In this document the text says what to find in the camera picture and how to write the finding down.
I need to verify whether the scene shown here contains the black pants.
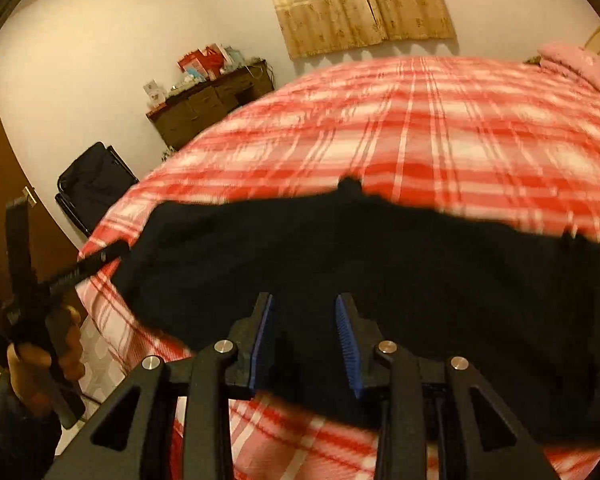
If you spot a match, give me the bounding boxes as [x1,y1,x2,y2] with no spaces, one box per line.
[115,177,600,443]

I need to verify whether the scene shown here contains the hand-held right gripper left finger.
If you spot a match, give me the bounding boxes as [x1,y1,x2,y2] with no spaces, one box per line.
[45,291,276,480]

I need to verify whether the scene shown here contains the brown wooden door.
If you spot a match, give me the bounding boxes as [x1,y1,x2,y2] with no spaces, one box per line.
[0,79,83,346]

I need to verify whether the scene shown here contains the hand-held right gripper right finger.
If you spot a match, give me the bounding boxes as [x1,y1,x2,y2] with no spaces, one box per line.
[334,293,561,480]

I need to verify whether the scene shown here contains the red gift bag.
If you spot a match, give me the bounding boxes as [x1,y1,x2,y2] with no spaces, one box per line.
[177,46,222,81]

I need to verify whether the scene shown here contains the wide beige patterned curtain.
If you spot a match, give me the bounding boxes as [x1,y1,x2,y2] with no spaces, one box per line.
[259,0,455,60]

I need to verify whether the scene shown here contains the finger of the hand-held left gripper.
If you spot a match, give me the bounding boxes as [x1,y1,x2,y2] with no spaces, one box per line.
[49,242,131,295]

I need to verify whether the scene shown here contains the black folding chair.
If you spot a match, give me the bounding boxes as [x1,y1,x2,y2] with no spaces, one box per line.
[55,141,140,238]

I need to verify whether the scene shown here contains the white paper bag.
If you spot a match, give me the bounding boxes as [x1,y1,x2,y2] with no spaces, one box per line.
[216,44,244,73]

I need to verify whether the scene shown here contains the pink folded blanket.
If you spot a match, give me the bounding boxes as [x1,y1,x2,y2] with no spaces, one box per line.
[537,42,600,93]

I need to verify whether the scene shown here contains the person's left hand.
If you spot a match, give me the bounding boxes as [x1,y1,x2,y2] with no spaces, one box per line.
[6,304,87,418]

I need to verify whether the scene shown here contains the white patterned mattress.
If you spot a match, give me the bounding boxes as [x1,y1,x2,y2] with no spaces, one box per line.
[77,310,131,406]

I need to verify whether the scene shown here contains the person's left forearm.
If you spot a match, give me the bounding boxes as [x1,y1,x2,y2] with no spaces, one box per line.
[0,372,65,480]

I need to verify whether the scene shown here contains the dark wooden desk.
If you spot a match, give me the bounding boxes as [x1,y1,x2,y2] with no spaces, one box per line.
[146,59,276,151]

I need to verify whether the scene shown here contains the red plaid bed blanket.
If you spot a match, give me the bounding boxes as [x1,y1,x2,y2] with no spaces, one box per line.
[77,56,600,480]

